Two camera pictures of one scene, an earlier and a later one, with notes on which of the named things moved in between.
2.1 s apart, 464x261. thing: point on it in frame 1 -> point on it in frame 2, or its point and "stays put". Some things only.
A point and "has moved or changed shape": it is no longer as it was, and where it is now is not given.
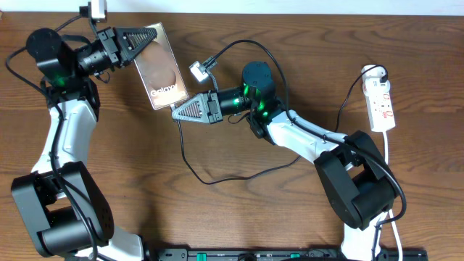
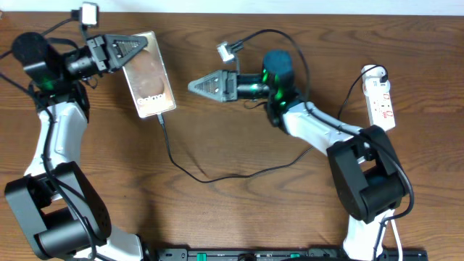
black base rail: (280, 254) stays put
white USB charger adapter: (373, 86) stays put
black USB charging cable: (286, 162) has moved or changed shape
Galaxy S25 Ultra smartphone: (159, 72) has moved or changed shape
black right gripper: (204, 98) -> (221, 77)
